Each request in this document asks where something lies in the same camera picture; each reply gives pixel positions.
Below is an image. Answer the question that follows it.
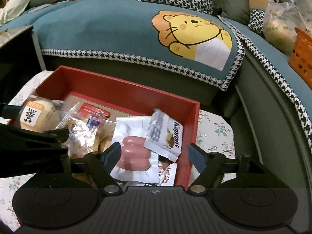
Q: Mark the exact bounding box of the pink sausage vacuum packet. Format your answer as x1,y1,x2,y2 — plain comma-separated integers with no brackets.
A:
109,116,160,184

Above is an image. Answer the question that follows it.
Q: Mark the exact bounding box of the white red fruit packet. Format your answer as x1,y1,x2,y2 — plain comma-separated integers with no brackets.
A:
157,161,177,186

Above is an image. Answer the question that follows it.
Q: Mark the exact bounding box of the dark grey side table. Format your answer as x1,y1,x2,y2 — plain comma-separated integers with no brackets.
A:
0,24,47,103

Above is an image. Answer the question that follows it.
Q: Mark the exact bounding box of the clear plastic bag with food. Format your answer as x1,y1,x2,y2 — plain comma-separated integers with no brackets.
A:
263,0,305,54

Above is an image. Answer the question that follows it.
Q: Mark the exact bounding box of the red cardboard box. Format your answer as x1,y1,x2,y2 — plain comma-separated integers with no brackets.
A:
7,65,201,191

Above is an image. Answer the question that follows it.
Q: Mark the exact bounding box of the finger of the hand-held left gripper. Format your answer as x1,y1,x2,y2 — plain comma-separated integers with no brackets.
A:
0,104,24,119
0,124,70,152

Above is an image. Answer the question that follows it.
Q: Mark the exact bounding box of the teal bear print sofa cover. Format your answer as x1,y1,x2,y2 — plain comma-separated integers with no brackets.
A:
0,0,245,92

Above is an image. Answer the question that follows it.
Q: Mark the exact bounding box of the green sofa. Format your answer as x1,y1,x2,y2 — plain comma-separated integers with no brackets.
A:
24,0,312,200

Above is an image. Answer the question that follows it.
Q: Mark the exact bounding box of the clear white bun packet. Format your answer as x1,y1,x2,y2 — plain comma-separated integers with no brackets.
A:
18,94,74,131

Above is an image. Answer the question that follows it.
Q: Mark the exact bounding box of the orange plastic basket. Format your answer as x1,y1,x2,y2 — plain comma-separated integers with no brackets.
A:
289,27,312,89

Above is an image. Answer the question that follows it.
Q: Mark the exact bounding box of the white cloth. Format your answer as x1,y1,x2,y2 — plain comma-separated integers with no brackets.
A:
0,0,35,25

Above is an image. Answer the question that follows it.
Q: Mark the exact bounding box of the white grey cake packet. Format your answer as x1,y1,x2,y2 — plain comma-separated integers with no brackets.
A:
144,109,184,162

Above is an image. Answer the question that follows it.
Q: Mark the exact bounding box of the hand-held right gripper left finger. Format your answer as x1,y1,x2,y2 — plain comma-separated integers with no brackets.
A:
62,143,123,196

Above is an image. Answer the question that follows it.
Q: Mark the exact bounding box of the teal houndstooth-edged sofa cover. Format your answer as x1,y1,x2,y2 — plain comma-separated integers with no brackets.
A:
217,15,312,152

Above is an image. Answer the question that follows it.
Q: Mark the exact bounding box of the clear yellow pastry packet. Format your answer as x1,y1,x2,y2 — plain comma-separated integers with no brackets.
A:
58,102,118,161

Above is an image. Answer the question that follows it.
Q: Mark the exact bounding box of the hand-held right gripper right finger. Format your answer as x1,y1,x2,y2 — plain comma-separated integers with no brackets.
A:
188,143,283,196

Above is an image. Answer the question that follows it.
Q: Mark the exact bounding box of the small tan houndstooth pillow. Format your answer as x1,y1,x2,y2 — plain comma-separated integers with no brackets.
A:
248,0,269,34

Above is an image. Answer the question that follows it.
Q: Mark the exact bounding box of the red white snack packet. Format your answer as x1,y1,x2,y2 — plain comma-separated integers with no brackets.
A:
79,102,111,118

